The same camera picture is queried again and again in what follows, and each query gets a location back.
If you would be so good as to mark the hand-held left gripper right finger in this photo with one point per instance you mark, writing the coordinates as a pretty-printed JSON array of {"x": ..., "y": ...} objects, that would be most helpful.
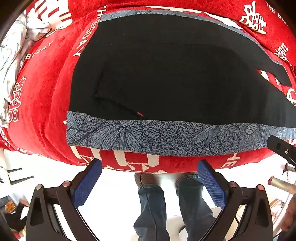
[{"x": 212, "y": 185}]

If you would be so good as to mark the brown woven shoe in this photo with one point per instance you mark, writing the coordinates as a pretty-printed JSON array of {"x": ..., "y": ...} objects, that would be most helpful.
[{"x": 148, "y": 180}]

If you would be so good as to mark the red printed blanket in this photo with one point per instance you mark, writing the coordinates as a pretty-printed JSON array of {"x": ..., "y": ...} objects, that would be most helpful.
[{"x": 50, "y": 92}]

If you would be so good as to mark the dark clutter pile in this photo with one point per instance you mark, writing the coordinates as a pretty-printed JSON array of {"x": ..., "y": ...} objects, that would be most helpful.
[{"x": 13, "y": 220}]

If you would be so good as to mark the person's legs in blue jeans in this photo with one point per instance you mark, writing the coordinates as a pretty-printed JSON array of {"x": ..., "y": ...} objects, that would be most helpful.
[{"x": 194, "y": 208}]

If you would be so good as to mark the white floral bedding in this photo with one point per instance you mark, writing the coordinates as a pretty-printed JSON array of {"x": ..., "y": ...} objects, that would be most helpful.
[{"x": 11, "y": 58}]

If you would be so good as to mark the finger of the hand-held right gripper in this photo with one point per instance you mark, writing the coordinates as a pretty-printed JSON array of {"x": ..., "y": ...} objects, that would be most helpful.
[{"x": 281, "y": 147}]

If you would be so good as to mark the black metal stand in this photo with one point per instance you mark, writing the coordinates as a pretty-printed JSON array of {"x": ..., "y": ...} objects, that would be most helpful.
[{"x": 17, "y": 177}]

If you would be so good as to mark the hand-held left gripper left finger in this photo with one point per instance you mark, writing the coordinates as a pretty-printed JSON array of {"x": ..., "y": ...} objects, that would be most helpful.
[{"x": 86, "y": 183}]

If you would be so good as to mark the grey metal pole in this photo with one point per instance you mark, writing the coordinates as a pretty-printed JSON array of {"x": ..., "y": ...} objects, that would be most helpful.
[{"x": 281, "y": 184}]

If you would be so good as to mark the person's left leg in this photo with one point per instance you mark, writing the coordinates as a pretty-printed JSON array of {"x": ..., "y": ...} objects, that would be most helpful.
[{"x": 151, "y": 208}]

